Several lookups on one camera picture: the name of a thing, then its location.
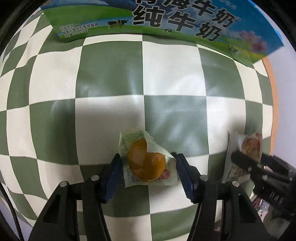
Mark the braised egg snack packet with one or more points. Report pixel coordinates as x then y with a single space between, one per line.
145 162

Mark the cardboard box with milk print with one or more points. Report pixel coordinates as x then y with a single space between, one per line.
237 29

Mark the white pastry snack packet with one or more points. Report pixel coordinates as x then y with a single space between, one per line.
250 145

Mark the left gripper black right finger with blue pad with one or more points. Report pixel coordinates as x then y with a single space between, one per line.
239 221

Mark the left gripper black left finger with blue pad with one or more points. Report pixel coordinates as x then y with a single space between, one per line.
58 219

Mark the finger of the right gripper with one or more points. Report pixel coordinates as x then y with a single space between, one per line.
248 164
277 164

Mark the green white checkered quilt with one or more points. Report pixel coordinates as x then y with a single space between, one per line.
63 106

